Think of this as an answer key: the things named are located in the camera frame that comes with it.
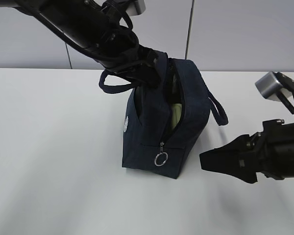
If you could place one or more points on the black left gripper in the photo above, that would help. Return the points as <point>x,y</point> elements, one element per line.
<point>124,54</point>

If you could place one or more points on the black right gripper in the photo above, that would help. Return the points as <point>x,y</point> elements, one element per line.
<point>244,157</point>

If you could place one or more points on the green lidded glass container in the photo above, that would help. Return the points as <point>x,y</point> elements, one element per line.
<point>176,113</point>

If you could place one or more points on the dark blue lunch bag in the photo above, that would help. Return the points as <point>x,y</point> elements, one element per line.
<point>148,142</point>

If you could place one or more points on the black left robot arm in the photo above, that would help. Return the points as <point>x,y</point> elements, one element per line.
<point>102,32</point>

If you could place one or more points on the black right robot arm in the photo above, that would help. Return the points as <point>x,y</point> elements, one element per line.
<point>290,149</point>

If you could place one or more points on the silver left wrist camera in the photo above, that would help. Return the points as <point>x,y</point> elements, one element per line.
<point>130,7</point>

